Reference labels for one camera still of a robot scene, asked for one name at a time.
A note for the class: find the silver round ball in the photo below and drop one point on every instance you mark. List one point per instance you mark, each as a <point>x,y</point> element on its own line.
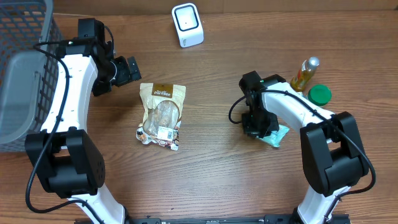
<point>305,73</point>

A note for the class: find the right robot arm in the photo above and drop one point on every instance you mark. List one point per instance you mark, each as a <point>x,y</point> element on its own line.
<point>333,156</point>

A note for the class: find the grey plastic mesh basket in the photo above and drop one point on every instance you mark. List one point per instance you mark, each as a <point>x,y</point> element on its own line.
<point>28,76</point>

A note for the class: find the brown snack packet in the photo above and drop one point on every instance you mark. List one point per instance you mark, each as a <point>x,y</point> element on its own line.
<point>163,105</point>

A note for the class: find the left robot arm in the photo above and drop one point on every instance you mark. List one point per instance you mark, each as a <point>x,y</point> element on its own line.
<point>64,158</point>

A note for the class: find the teal white snack packet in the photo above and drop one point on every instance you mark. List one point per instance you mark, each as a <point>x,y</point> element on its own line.
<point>276,137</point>

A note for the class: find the green lid white jar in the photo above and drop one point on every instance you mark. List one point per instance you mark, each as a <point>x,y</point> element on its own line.
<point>319,95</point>

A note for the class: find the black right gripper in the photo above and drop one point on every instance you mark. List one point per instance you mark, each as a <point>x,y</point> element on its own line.
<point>259,125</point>

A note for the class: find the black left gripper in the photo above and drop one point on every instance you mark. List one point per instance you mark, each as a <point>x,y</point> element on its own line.
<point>127,75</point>

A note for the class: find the white barcode scanner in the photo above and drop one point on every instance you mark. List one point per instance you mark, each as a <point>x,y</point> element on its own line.
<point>188,25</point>

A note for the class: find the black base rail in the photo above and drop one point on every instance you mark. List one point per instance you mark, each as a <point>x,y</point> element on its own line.
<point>211,221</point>

